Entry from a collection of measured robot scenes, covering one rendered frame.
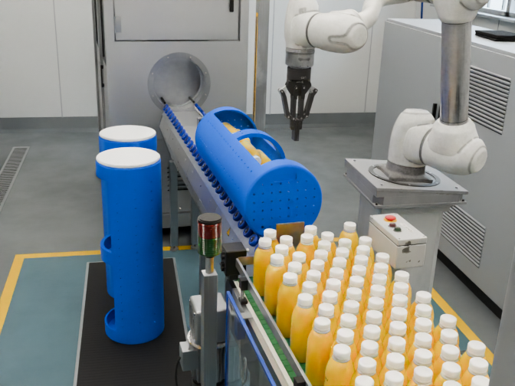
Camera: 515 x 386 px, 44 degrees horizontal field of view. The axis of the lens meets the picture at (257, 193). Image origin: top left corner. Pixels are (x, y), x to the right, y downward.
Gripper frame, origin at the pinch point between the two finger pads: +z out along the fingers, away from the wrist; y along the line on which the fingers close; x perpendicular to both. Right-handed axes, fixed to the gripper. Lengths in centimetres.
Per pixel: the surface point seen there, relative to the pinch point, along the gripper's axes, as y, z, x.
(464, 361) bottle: 13, 33, -85
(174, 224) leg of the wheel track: -8, 117, 199
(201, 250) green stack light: -40, 19, -42
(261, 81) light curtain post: 32, 13, 144
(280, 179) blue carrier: -2.8, 18.6, 4.8
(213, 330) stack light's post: -36, 44, -42
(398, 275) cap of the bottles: 14, 29, -50
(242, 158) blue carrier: -10.5, 17.0, 25.5
